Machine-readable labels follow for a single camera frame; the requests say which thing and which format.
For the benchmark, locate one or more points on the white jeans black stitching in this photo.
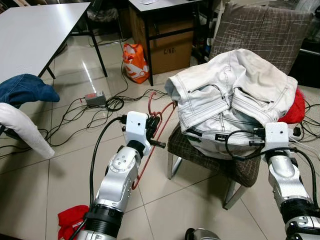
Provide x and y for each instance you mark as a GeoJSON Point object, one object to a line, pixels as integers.
{"type": "Point", "coordinates": [225, 85]}

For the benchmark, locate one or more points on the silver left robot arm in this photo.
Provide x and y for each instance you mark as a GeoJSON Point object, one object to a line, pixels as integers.
{"type": "Point", "coordinates": [117, 180]}

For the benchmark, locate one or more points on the white power strip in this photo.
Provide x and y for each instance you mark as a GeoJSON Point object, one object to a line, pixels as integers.
{"type": "Point", "coordinates": [296, 134]}

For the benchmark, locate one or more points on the red sports garment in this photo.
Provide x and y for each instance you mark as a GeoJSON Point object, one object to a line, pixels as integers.
{"type": "Point", "coordinates": [295, 107]}

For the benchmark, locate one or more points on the orange printed bag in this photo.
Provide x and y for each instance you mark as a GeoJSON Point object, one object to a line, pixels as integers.
{"type": "Point", "coordinates": [135, 62]}

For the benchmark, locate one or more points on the grey power box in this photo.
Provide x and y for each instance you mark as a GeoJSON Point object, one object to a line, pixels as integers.
{"type": "Point", "coordinates": [95, 99]}

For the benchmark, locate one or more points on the printed cardboard box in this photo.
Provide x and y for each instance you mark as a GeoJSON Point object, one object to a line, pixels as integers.
{"type": "Point", "coordinates": [170, 47]}

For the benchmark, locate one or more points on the black square box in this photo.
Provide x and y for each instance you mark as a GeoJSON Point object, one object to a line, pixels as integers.
{"type": "Point", "coordinates": [305, 65]}

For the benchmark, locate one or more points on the brown plaid chair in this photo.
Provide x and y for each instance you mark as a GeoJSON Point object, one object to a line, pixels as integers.
{"type": "Point", "coordinates": [265, 30]}

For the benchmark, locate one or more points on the grey right robot leg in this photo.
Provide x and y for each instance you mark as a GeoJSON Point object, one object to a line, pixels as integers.
{"type": "Point", "coordinates": [202, 235]}

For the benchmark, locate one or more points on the red cloth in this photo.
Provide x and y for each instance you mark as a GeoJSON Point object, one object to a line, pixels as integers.
{"type": "Point", "coordinates": [72, 220]}

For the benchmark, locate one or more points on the white long sleeve garment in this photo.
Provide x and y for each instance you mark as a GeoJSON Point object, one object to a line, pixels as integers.
{"type": "Point", "coordinates": [22, 127]}

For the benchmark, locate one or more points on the blue jeans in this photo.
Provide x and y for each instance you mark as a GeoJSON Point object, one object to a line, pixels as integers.
{"type": "Point", "coordinates": [25, 90]}

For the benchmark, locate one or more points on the white table black legs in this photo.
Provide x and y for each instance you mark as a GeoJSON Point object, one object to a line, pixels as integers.
{"type": "Point", "coordinates": [35, 35]}

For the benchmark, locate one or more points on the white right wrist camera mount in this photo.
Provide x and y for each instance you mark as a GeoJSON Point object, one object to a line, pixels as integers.
{"type": "Point", "coordinates": [276, 136]}

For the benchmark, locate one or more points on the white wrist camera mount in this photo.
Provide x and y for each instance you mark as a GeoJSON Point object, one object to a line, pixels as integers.
{"type": "Point", "coordinates": [136, 127]}
{"type": "Point", "coordinates": [276, 136]}

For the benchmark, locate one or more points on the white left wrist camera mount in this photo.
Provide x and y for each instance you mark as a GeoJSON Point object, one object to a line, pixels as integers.
{"type": "Point", "coordinates": [136, 127]}

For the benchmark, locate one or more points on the black frame desk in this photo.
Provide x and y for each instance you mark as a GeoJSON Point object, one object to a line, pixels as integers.
{"type": "Point", "coordinates": [170, 5]}

